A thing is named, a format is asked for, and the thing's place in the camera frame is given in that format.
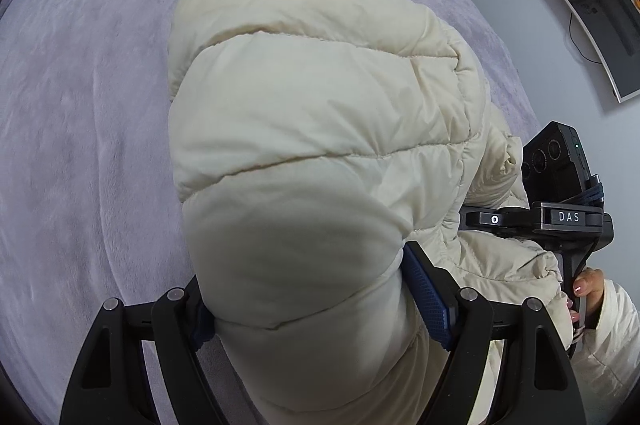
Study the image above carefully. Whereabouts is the cream puffer jacket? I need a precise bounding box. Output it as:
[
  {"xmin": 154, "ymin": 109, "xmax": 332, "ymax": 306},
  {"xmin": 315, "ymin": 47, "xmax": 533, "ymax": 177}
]
[{"xmin": 167, "ymin": 0, "xmax": 573, "ymax": 425}]

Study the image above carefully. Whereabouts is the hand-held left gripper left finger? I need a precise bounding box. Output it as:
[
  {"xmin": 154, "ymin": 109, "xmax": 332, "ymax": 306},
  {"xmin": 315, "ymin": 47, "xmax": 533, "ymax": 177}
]
[{"xmin": 59, "ymin": 275, "xmax": 236, "ymax": 425}]

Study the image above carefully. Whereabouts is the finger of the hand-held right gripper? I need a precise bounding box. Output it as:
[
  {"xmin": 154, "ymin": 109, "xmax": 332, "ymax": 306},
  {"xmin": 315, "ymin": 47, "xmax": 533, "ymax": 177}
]
[{"xmin": 459, "ymin": 206, "xmax": 535, "ymax": 232}]

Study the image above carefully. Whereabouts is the purple fleece blanket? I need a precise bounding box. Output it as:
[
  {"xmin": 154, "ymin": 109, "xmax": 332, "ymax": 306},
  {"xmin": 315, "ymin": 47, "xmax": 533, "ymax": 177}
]
[{"xmin": 0, "ymin": 0, "xmax": 541, "ymax": 425}]

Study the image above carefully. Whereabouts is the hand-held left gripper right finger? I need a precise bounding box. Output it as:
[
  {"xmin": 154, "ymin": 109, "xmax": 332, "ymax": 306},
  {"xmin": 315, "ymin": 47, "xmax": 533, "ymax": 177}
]
[{"xmin": 402, "ymin": 241, "xmax": 587, "ymax": 425}]

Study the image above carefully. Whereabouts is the wall-mounted monitor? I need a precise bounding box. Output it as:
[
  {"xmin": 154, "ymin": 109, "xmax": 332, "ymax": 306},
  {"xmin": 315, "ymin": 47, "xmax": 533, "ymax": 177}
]
[{"xmin": 542, "ymin": 0, "xmax": 640, "ymax": 104}]

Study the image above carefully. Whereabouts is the person's right hand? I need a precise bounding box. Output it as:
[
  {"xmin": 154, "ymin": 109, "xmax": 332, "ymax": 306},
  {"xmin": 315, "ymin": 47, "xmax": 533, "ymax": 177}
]
[{"xmin": 564, "ymin": 267, "xmax": 607, "ymax": 328}]

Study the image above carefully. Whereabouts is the black monitor cable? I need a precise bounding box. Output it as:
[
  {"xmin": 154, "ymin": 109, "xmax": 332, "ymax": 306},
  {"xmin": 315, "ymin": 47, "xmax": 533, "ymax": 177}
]
[{"xmin": 568, "ymin": 11, "xmax": 604, "ymax": 64}]

